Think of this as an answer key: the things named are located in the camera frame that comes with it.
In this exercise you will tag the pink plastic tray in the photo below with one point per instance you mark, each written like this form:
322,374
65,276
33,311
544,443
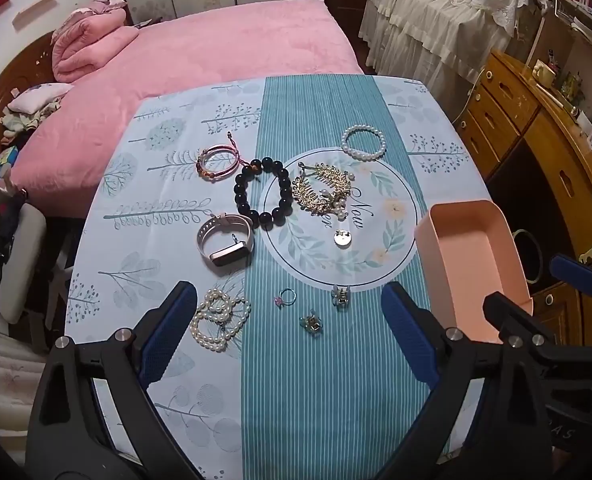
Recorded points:
468,253

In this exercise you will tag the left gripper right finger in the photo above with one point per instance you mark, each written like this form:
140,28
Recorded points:
446,360

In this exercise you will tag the black round bin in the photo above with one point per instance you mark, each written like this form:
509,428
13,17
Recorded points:
531,257

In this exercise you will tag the grey chair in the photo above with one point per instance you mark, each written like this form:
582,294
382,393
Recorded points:
32,280

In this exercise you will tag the silver ring pink stone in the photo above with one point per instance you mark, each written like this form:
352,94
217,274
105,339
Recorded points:
286,297

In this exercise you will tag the pink bed cover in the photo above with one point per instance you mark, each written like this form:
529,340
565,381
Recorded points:
64,159

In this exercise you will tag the wooden headboard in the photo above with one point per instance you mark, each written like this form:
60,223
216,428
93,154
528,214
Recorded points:
32,66

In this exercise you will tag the white floral pillow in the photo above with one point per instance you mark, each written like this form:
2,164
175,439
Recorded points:
35,98

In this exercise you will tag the folded pink blanket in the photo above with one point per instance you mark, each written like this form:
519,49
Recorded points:
89,38

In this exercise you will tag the round pearl brooch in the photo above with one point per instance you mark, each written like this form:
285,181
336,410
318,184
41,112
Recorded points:
342,238

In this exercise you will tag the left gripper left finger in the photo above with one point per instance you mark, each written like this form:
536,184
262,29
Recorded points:
68,436

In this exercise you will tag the wooden desk with drawers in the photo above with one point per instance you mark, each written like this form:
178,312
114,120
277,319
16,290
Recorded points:
538,169

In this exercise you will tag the cream lace covered furniture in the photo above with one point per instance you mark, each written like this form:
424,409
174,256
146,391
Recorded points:
445,43

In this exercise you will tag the beige wall shelf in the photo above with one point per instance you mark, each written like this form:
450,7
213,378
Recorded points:
32,12

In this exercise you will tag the gold leaf hair comb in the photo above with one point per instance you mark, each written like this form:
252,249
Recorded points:
322,189

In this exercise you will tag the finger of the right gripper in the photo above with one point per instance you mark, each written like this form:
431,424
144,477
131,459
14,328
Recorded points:
573,273
515,326

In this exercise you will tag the yellow mug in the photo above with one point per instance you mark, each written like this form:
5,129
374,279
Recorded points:
543,74

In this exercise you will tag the patterned teal tablecloth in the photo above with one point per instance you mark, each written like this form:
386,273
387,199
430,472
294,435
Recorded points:
316,390

